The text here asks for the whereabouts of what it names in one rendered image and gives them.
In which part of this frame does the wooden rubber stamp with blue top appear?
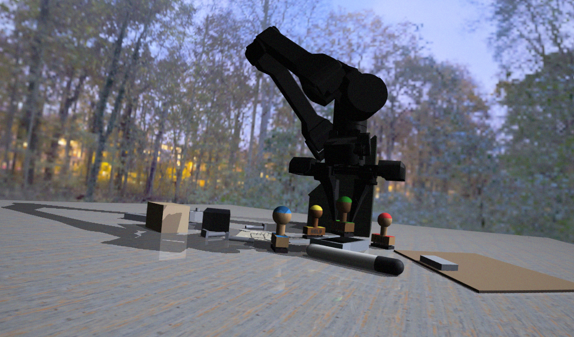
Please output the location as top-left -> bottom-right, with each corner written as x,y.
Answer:
270,206 -> 291,253

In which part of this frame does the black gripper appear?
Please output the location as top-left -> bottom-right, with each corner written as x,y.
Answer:
289,124 -> 406,222

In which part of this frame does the brown wooden hand stamp with yellow knob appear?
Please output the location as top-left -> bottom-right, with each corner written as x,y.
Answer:
303,205 -> 325,239

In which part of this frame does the wooden rubber stamp with red-topped handle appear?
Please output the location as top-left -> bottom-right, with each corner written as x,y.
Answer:
371,213 -> 395,250

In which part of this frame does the tan cube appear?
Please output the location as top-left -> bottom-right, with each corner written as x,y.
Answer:
145,202 -> 190,233

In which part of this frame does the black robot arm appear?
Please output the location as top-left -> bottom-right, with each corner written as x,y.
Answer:
245,26 -> 388,166

